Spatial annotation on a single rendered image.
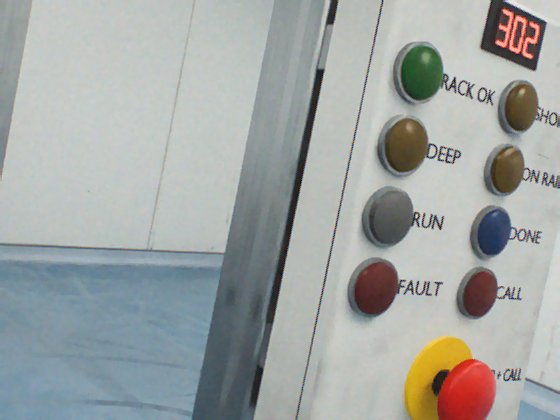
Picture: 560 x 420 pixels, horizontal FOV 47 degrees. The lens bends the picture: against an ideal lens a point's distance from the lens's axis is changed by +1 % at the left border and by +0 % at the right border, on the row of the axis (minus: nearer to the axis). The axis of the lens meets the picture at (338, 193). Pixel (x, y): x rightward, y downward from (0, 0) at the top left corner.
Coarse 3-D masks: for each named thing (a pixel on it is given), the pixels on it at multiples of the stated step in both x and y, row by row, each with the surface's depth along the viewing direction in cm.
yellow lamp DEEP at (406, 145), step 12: (408, 120) 31; (396, 132) 30; (408, 132) 31; (420, 132) 31; (396, 144) 30; (408, 144) 31; (420, 144) 31; (396, 156) 31; (408, 156) 31; (420, 156) 31; (396, 168) 31; (408, 168) 31
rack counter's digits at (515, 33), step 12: (504, 12) 34; (504, 24) 34; (516, 24) 35; (528, 24) 35; (504, 36) 34; (516, 36) 35; (528, 36) 36; (504, 48) 35; (516, 48) 35; (528, 48) 36
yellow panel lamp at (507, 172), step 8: (504, 152) 35; (512, 152) 36; (520, 152) 36; (496, 160) 35; (504, 160) 35; (512, 160) 36; (520, 160) 36; (496, 168) 35; (504, 168) 35; (512, 168) 36; (520, 168) 36; (496, 176) 35; (504, 176) 36; (512, 176) 36; (520, 176) 36; (496, 184) 36; (504, 184) 36; (512, 184) 36; (504, 192) 36
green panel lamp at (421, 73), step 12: (420, 48) 30; (432, 48) 31; (408, 60) 30; (420, 60) 30; (432, 60) 31; (408, 72) 30; (420, 72) 31; (432, 72) 31; (408, 84) 30; (420, 84) 31; (432, 84) 31; (420, 96) 31
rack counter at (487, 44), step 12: (492, 0) 34; (492, 12) 34; (516, 12) 35; (528, 12) 35; (492, 24) 34; (540, 24) 36; (492, 36) 34; (540, 36) 36; (492, 48) 34; (540, 48) 36; (516, 60) 35; (528, 60) 36
